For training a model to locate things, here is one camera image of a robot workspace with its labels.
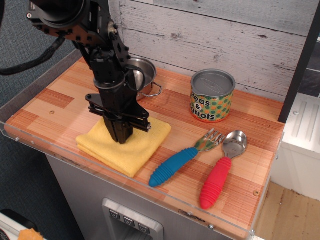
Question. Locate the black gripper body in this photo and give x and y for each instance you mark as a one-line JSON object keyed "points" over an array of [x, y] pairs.
{"points": [[119, 103]]}

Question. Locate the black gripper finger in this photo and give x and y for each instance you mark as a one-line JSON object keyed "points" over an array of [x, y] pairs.
{"points": [[123, 130], [111, 127]]}

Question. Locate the yellow-orange towel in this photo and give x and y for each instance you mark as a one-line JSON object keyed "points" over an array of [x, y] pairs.
{"points": [[127, 158]]}

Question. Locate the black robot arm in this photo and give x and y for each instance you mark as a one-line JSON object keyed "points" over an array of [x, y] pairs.
{"points": [[88, 24]]}

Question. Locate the stainless steel pot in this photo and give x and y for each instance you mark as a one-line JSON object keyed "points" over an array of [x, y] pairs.
{"points": [[145, 73]]}

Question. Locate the grey toy cabinet front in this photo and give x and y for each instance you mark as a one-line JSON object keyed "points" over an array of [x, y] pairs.
{"points": [[86, 195]]}

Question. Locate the clear acrylic table guard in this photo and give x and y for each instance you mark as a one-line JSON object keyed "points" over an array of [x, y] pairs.
{"points": [[50, 112]]}

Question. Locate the silver dispenser button panel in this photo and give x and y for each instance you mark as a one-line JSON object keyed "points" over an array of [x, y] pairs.
{"points": [[130, 221]]}

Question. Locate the peas and carrots can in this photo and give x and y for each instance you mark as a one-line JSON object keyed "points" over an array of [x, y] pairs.
{"points": [[211, 95]]}

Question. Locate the black and orange corner object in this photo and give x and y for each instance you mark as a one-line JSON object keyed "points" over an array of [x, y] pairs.
{"points": [[14, 226]]}

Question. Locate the white toy sink unit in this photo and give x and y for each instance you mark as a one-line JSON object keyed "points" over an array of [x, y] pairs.
{"points": [[297, 163]]}

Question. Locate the blue handled fork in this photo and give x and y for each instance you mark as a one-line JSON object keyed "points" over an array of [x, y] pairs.
{"points": [[173, 164]]}

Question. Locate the red handled spoon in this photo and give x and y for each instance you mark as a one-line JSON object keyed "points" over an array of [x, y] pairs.
{"points": [[233, 146]]}

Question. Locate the black right frame post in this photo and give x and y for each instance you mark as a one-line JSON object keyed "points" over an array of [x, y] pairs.
{"points": [[301, 67]]}

